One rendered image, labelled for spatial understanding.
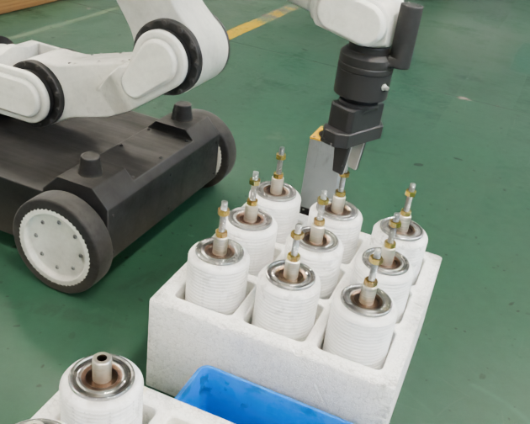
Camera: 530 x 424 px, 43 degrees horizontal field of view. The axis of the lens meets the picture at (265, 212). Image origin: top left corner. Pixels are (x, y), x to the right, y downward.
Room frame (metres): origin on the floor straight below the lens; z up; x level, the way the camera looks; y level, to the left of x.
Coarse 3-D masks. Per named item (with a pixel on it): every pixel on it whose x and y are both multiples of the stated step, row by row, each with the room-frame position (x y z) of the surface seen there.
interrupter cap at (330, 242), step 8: (304, 232) 0.97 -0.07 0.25; (328, 232) 0.98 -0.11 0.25; (304, 240) 0.95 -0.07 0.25; (328, 240) 0.96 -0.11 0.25; (336, 240) 0.96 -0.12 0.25; (304, 248) 0.92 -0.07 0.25; (312, 248) 0.92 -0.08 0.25; (320, 248) 0.93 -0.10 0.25; (328, 248) 0.93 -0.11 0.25; (336, 248) 0.94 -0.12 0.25
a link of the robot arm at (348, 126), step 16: (336, 80) 1.06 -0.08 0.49; (352, 80) 1.03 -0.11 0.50; (368, 80) 1.02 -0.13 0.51; (384, 80) 1.03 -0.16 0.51; (352, 96) 1.03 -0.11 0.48; (368, 96) 1.02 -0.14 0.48; (384, 96) 1.04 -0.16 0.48; (336, 112) 1.04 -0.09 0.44; (352, 112) 1.02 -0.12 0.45; (368, 112) 1.05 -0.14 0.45; (336, 128) 1.04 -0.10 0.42; (352, 128) 1.02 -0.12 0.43; (368, 128) 1.06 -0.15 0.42; (336, 144) 1.02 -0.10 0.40; (352, 144) 1.03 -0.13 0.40
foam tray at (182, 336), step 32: (256, 288) 0.90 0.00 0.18; (416, 288) 0.96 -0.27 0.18; (160, 320) 0.83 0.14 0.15; (192, 320) 0.81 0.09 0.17; (224, 320) 0.81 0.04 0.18; (320, 320) 0.84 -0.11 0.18; (416, 320) 0.87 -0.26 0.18; (160, 352) 0.83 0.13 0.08; (192, 352) 0.81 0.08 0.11; (224, 352) 0.79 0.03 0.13; (256, 352) 0.77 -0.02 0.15; (288, 352) 0.76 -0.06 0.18; (320, 352) 0.76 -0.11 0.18; (160, 384) 0.82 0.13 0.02; (288, 384) 0.76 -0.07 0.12; (320, 384) 0.74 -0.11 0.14; (352, 384) 0.73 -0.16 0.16; (384, 384) 0.72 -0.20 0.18; (352, 416) 0.72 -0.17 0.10; (384, 416) 0.71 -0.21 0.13
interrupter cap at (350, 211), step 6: (318, 204) 1.07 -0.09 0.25; (330, 204) 1.08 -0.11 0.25; (348, 204) 1.09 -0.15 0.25; (330, 210) 1.06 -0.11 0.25; (348, 210) 1.07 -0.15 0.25; (354, 210) 1.07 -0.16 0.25; (324, 216) 1.04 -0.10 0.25; (330, 216) 1.03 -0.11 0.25; (336, 216) 1.04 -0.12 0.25; (342, 216) 1.04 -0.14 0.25; (348, 216) 1.04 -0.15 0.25; (354, 216) 1.05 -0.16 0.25
